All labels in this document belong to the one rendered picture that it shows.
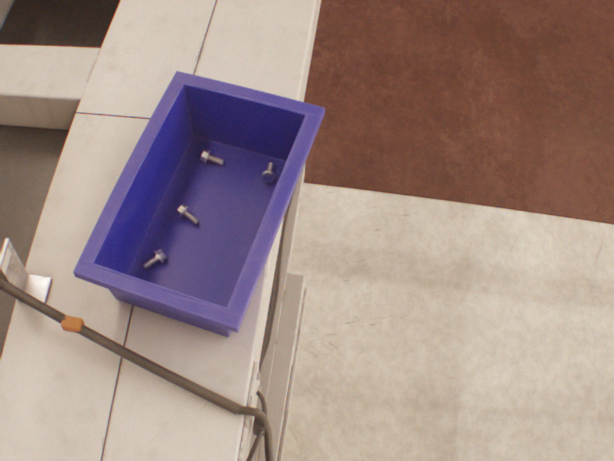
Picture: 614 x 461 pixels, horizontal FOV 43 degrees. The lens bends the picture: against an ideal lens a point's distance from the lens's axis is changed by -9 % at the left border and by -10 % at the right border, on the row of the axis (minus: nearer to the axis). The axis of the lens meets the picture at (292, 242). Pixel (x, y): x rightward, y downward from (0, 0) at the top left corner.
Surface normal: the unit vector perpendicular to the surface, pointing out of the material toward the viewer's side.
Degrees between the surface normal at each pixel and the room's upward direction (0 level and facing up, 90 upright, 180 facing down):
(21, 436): 0
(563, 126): 0
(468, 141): 0
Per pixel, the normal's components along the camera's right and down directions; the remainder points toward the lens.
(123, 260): 0.95, 0.24
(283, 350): 0.01, -0.48
